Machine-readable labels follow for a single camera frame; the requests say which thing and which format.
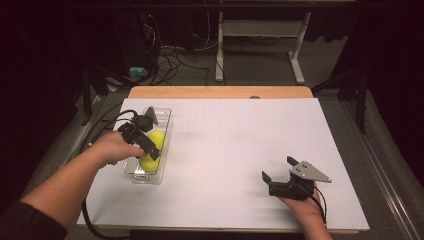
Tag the person's left hand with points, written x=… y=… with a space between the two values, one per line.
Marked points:
x=115 y=148

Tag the wooden table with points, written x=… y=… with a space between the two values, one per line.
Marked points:
x=220 y=92

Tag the black stand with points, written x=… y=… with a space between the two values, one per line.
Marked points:
x=87 y=100
x=361 y=106

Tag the metal floor rail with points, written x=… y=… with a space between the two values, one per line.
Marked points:
x=75 y=150
x=380 y=170

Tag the person's right hand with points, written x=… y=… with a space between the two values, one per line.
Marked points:
x=306 y=210

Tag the dark computer case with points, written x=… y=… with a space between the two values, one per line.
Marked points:
x=133 y=40

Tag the white foam board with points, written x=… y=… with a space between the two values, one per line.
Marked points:
x=233 y=206

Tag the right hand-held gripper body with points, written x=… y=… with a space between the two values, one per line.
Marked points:
x=310 y=171

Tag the clear plastic container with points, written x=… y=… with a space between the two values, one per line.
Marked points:
x=146 y=176

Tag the person's black sleeve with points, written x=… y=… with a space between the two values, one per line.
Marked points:
x=26 y=223

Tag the yellow tennis ball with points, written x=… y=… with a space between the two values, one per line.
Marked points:
x=159 y=138
x=149 y=164

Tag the small teal object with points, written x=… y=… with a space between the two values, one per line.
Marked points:
x=138 y=71

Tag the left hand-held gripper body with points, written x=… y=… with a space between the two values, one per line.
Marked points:
x=141 y=121

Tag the white metal stand frame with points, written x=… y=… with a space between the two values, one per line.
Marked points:
x=219 y=50

